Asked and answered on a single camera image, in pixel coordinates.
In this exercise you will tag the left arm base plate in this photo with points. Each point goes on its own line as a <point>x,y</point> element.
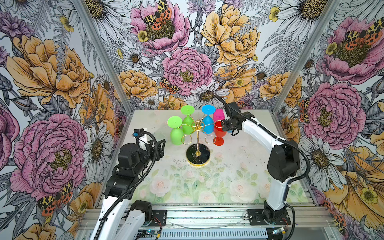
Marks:
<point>159,218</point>

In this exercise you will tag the green wine glass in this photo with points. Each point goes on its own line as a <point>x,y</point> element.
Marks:
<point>188,121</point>
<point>177,133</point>

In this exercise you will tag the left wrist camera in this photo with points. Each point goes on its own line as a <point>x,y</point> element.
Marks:
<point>141,138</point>

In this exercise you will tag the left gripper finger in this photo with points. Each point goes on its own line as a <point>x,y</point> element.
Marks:
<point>160,144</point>
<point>160,154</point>

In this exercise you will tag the red wine glass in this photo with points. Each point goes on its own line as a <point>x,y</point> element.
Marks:
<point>219,132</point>

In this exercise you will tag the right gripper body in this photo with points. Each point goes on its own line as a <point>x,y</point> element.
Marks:
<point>228,125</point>

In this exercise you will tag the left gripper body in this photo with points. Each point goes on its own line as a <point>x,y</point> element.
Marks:
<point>151,153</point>

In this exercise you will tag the right aluminium corner post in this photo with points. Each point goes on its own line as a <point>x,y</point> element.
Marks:
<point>320,26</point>

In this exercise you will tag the blue wine glass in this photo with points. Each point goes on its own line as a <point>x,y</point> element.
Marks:
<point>208,122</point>

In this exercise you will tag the aluminium front rail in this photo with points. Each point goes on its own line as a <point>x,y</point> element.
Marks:
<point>234,222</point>

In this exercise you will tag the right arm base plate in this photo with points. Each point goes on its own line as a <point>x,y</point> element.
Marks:
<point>265,217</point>

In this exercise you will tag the left aluminium corner post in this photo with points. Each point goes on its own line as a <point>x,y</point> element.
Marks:
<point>93,33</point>

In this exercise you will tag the aluminium corner post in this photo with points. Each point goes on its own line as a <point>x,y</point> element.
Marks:
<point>320,26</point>
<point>93,33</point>

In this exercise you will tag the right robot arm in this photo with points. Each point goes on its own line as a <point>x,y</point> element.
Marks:
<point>283,163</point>

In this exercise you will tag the gold wine glass rack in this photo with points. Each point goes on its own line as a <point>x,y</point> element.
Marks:
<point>198,152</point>

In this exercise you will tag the pink wine glass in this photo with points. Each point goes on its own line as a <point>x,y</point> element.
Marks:
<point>218,115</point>

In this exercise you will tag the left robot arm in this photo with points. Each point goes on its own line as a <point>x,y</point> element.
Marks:
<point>120,219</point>

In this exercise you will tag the small green circuit board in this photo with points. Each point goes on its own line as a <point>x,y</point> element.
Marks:
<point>147,234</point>

